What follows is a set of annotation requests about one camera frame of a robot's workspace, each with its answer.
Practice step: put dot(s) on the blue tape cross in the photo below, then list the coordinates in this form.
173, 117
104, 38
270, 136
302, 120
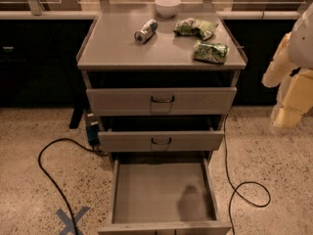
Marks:
71, 224

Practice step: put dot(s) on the top grey drawer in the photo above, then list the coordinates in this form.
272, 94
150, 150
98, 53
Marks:
161, 101

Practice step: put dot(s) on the dark counter with cabinets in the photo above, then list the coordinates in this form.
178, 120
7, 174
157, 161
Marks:
38, 61

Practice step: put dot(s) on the green chip bag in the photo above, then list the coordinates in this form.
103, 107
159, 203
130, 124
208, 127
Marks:
195, 27
215, 53

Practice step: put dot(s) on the green chip bag front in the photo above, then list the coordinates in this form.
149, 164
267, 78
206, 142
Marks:
215, 53

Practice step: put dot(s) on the green chip bag rear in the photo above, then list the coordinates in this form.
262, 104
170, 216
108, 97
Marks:
195, 27

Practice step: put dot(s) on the green and silver can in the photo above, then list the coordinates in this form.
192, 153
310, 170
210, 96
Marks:
146, 31

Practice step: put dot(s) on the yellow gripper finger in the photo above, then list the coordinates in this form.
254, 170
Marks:
294, 100
279, 70

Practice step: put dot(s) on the middle grey drawer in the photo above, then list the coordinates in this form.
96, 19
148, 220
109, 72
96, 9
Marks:
160, 141

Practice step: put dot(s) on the grey drawer cabinet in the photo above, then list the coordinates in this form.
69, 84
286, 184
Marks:
111, 58

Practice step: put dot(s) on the white bowl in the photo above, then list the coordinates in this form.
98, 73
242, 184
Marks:
167, 8

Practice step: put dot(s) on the blue power box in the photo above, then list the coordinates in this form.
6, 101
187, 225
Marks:
92, 129

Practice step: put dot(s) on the bottom grey open drawer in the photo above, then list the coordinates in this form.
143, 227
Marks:
163, 197

